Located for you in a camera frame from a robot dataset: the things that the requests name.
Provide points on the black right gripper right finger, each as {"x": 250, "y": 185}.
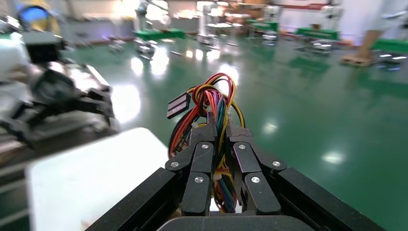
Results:
{"x": 255, "y": 191}

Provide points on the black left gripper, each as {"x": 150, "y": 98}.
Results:
{"x": 70, "y": 95}

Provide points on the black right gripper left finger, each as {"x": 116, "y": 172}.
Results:
{"x": 199, "y": 165}

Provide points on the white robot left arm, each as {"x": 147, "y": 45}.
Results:
{"x": 11, "y": 60}

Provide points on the green workbench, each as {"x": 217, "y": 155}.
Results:
{"x": 317, "y": 33}
{"x": 390, "y": 45}
{"x": 159, "y": 33}

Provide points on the wooden pallet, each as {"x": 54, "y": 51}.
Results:
{"x": 355, "y": 60}

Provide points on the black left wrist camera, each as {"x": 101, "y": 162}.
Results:
{"x": 43, "y": 47}

